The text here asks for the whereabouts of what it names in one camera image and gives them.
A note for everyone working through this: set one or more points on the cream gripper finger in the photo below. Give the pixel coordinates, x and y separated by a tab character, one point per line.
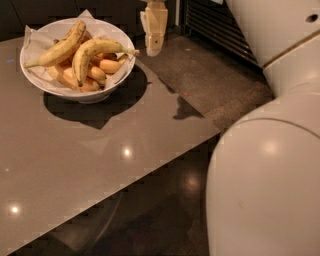
154	22

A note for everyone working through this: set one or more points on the curved yellow banana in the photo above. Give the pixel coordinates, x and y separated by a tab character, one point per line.
91	48

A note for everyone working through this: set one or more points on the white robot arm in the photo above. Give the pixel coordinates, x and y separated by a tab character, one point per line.
263	181

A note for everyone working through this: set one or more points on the small orange banana right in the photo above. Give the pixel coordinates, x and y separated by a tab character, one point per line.
110	63

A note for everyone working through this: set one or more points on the small orange banana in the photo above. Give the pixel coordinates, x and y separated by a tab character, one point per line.
110	63
96	74

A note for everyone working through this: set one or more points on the small orange banana middle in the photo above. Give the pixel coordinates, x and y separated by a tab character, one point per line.
96	74

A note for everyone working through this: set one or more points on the long yellow banana left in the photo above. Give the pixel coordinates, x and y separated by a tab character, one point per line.
61	50

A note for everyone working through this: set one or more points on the white ceramic bowl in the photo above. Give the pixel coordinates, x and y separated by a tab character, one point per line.
37	41

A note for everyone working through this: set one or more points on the white paper bowl liner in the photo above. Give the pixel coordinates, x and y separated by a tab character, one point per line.
98	28

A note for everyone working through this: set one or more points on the glass door refrigerator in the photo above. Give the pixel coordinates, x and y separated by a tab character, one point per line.
216	23

